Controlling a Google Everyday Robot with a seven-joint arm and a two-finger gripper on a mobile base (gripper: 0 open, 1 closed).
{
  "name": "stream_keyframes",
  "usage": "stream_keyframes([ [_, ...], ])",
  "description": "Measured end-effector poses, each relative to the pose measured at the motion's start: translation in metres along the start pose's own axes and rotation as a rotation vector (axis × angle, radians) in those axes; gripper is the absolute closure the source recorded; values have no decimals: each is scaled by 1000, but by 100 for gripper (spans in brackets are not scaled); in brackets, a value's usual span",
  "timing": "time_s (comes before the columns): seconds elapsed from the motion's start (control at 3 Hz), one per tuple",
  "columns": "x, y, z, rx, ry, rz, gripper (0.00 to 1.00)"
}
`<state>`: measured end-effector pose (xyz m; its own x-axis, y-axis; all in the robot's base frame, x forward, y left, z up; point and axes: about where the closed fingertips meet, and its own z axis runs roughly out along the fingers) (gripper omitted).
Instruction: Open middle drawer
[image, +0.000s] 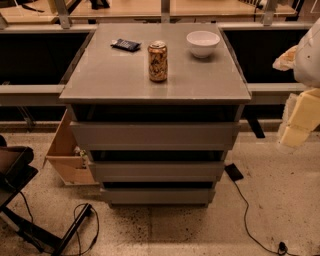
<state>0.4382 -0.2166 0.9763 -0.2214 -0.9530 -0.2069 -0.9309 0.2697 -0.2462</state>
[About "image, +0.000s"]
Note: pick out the gold patterned soda can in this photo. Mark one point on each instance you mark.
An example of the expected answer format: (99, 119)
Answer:
(158, 65)

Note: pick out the dark blue snack packet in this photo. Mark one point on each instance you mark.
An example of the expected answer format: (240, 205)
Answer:
(126, 45)

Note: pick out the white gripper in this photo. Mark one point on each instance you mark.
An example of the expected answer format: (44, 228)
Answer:
(309, 61)

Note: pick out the white ceramic bowl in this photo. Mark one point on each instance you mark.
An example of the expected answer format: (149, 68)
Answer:
(201, 44)

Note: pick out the grey drawer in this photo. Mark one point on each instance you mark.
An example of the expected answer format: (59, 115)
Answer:
(155, 136)
(157, 171)
(157, 196)

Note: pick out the grey drawer cabinet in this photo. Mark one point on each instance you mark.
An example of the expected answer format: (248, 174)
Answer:
(112, 85)

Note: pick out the grey bottom drawer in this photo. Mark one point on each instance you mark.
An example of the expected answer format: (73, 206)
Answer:
(157, 196)

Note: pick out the black power adapter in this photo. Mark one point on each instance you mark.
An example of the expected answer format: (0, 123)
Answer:
(233, 172)

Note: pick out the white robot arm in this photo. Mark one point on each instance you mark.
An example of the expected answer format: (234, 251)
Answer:
(307, 64)

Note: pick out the grey metal railing frame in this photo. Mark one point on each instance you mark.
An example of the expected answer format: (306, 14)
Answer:
(50, 16)

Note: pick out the grey top drawer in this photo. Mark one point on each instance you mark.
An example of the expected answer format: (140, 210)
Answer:
(155, 136)

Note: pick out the cardboard box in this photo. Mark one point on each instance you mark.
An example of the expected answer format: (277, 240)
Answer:
(72, 168)

